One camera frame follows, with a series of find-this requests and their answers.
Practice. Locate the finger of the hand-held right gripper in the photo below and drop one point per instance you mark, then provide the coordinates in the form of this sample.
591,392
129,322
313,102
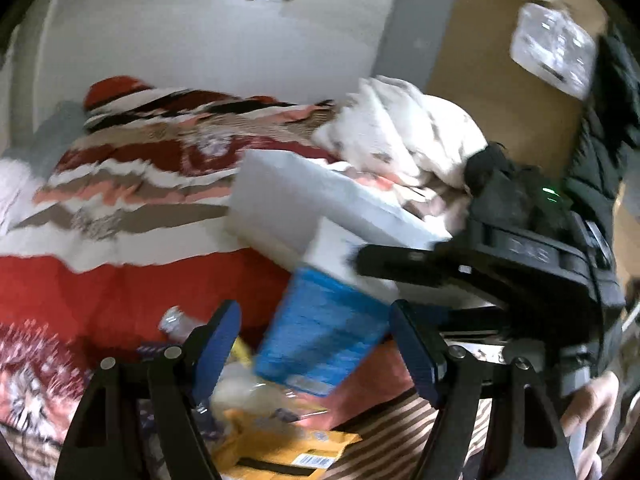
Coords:
475,322
400,262

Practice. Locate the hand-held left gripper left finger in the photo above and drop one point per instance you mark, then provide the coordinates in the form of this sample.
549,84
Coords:
216,355

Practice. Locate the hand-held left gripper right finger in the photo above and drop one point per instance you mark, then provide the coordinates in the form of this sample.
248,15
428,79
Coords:
416,355

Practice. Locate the blue nut snack packet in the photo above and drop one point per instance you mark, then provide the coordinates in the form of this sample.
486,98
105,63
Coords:
245,391

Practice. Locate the light blue packet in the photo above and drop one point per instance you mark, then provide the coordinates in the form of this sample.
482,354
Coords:
320,335

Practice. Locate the white foam box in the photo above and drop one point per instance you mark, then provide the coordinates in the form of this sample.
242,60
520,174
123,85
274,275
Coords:
305,205

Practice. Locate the yellow snack packet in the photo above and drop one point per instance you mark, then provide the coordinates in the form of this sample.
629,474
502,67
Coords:
280,447

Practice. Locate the person's right hand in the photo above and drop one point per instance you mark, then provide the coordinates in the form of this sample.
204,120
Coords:
592,410

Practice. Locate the clear plastic packet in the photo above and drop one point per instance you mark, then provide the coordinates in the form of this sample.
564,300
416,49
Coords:
175,324

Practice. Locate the red printed blanket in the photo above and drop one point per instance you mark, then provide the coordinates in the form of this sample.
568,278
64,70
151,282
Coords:
150,280

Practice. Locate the dark padded jacket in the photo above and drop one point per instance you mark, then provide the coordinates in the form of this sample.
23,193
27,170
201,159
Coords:
602,150

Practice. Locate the white quilt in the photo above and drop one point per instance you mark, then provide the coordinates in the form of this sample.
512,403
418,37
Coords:
405,125

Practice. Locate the clear plastic bag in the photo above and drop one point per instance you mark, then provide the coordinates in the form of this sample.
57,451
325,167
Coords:
552,50

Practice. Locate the white pillow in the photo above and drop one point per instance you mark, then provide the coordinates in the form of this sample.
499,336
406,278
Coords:
17,195

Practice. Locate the grey pillow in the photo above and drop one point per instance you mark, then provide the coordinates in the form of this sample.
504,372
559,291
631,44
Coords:
55,140

